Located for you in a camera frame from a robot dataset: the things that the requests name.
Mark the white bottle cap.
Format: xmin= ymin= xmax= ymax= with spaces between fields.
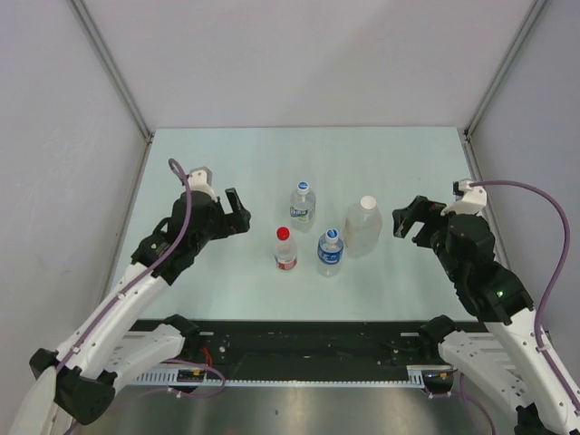
xmin=360 ymin=196 xmax=377 ymax=211

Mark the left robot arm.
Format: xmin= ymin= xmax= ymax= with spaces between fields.
xmin=10 ymin=188 xmax=251 ymax=434

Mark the square clear juice bottle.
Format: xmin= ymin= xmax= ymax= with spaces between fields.
xmin=343 ymin=199 xmax=382 ymax=258

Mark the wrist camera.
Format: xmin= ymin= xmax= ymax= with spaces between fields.
xmin=188 ymin=166 xmax=218 ymax=202
xmin=440 ymin=179 xmax=488 ymax=216

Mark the blue Pocari bottle cap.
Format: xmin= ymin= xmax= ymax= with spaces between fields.
xmin=325 ymin=228 xmax=339 ymax=244

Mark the green label clear bottle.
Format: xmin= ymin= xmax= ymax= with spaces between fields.
xmin=289 ymin=181 xmax=316 ymax=233

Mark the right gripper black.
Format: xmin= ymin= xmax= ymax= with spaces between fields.
xmin=391 ymin=195 xmax=461 ymax=282

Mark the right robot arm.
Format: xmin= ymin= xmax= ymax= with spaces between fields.
xmin=392 ymin=196 xmax=579 ymax=434

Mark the blue label Pocari bottle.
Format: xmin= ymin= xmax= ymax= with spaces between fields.
xmin=317 ymin=229 xmax=344 ymax=277

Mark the white cable duct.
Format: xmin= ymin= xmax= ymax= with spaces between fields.
xmin=130 ymin=364 xmax=457 ymax=389

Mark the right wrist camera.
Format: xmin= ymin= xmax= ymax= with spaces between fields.
xmin=440 ymin=179 xmax=488 ymax=216

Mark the red cap water bottle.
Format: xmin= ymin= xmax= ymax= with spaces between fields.
xmin=274 ymin=227 xmax=297 ymax=271

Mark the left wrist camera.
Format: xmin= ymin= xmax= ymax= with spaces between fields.
xmin=188 ymin=166 xmax=218 ymax=202

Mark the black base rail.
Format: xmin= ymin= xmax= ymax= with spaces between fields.
xmin=121 ymin=319 xmax=499 ymax=382

